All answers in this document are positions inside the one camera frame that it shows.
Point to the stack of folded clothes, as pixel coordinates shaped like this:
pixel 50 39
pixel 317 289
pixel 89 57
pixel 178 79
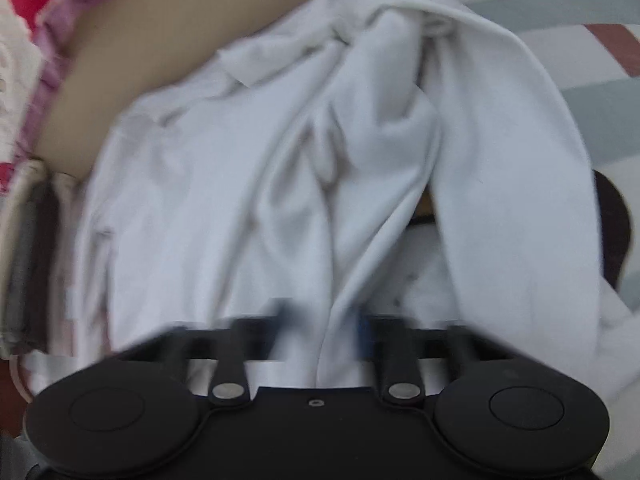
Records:
pixel 30 260

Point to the pink floral cloth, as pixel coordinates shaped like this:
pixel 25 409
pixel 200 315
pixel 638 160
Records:
pixel 25 50

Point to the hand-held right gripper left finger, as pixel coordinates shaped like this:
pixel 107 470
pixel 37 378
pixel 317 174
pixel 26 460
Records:
pixel 281 327

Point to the white shirt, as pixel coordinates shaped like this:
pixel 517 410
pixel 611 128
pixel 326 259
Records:
pixel 280 170

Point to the checkered bed blanket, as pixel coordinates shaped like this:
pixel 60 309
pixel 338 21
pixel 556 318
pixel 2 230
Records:
pixel 590 55

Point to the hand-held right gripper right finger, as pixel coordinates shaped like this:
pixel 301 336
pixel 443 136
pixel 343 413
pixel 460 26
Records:
pixel 361 337

